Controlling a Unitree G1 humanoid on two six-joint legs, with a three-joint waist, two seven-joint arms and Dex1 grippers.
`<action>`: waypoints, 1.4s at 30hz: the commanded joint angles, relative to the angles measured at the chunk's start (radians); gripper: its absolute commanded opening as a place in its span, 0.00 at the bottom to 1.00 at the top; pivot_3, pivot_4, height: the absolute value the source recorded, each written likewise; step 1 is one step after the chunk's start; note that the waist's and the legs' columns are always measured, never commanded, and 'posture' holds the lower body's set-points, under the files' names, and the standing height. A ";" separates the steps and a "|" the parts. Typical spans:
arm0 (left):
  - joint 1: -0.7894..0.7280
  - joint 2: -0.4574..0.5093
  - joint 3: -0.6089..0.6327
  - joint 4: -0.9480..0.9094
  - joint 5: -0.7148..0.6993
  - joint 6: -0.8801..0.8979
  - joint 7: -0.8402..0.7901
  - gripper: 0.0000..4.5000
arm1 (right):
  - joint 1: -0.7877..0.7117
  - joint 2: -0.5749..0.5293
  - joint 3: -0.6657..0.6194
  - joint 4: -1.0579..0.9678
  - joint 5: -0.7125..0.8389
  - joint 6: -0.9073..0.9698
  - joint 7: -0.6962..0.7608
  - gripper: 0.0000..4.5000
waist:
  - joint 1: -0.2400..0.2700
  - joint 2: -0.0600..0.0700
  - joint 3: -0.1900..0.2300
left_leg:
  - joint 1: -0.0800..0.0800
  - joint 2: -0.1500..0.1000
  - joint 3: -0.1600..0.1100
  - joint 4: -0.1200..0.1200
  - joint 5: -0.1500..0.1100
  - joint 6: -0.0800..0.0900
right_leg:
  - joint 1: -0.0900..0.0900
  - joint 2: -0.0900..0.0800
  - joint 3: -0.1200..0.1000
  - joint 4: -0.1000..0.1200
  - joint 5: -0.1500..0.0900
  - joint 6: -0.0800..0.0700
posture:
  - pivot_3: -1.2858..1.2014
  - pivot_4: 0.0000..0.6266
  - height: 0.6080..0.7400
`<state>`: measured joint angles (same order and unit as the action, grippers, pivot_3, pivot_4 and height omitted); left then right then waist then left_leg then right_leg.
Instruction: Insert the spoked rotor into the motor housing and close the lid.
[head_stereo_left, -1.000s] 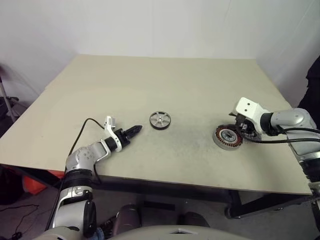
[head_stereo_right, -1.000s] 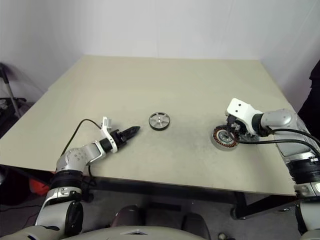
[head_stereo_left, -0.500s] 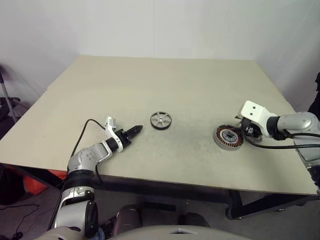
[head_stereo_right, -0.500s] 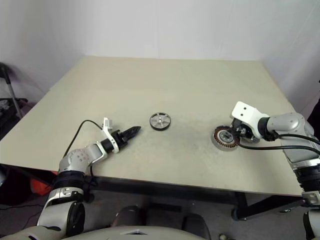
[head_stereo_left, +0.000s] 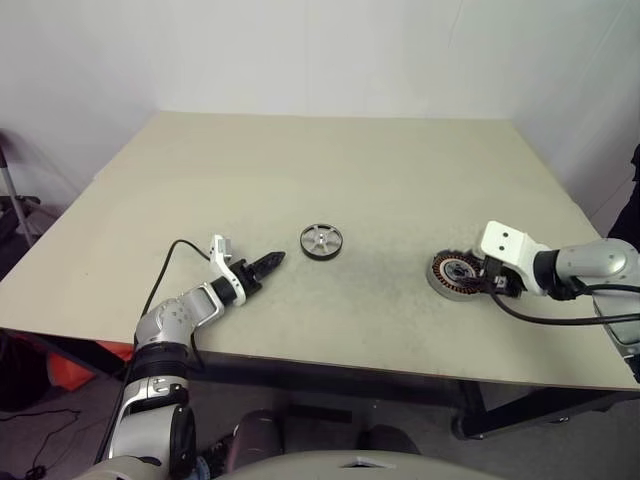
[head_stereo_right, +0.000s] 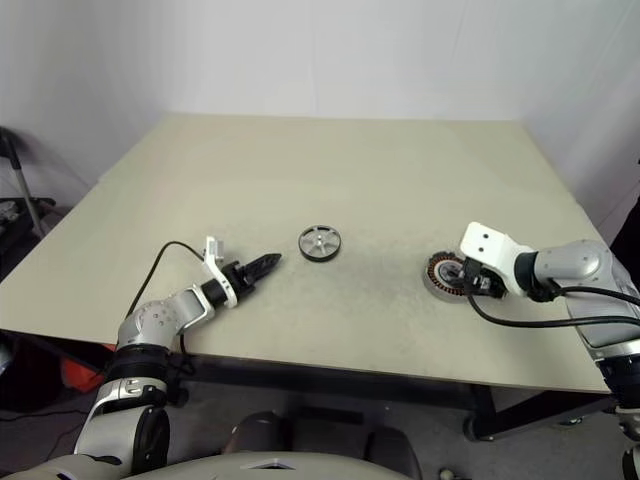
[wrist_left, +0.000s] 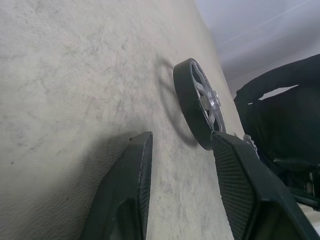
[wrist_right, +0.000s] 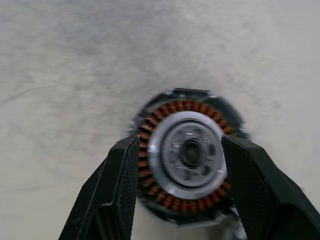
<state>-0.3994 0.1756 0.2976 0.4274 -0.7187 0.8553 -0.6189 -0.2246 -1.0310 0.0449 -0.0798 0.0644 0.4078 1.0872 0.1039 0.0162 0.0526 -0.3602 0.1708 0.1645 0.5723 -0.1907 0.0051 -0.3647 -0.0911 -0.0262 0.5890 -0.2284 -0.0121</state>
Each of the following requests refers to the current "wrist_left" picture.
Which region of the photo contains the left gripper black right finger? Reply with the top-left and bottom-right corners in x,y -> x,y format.
211,131 -> 320,240

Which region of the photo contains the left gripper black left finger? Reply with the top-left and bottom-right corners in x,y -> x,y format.
79,131 -> 154,240

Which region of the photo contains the black spoked rotor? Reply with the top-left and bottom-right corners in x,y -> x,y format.
172,57 -> 227,152

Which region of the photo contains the black jacket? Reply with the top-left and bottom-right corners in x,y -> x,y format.
233,53 -> 320,208

